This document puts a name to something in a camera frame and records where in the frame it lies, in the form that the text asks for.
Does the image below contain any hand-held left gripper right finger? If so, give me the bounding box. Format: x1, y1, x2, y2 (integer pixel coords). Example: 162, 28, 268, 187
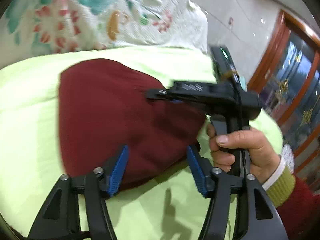
186, 145, 289, 240

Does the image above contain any person's right hand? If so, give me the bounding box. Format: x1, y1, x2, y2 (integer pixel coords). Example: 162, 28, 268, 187
206, 124, 282, 185

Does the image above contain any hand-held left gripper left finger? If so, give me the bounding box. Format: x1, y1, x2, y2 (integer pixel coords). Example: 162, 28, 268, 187
27, 144, 129, 240

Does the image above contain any maroon hooded knit sweater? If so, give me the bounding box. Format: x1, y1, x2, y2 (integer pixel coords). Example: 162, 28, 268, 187
58, 58, 207, 191

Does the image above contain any person's right forearm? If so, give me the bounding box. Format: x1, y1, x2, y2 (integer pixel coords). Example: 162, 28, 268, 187
261, 145, 320, 240

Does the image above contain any wooden glass-door cabinet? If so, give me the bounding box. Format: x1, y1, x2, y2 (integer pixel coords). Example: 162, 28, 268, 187
246, 9, 320, 175

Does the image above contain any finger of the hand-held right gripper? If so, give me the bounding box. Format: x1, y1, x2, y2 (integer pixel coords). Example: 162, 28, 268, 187
145, 87, 183, 104

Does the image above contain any light green bedsheet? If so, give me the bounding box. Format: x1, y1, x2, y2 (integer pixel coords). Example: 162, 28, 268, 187
0, 45, 284, 240

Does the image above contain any white floral quilt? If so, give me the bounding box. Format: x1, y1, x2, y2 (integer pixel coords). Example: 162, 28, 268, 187
0, 0, 209, 56

